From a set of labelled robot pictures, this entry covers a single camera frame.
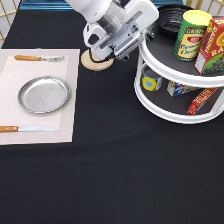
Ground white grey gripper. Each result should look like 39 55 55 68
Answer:
83 0 159 62

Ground black plastic bowl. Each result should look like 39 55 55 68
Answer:
156 4 191 39

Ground white two-tier lazy Susan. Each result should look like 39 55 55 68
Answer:
134 26 224 124

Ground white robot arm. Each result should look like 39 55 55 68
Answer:
66 0 159 61

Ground round silver metal plate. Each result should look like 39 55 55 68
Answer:
18 76 71 114

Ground blue yellow can lower shelf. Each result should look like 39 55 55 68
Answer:
142 67 162 91

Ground green yellow parmesan can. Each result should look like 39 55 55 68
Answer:
173 10 212 61

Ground blue yellow box lower shelf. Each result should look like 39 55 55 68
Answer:
167 81 198 97

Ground round wooden coaster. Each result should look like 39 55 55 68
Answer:
81 50 114 71

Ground red raisins box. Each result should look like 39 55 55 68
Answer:
195 17 224 74

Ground red cracker box lower shelf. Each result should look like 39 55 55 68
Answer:
187 87 217 115

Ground beige woven placemat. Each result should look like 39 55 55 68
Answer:
0 49 80 145

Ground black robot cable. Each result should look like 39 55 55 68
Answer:
88 48 115 64

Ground wooden handled fork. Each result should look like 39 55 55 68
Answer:
14 55 65 62

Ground wooden handled knife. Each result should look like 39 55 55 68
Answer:
0 126 57 133

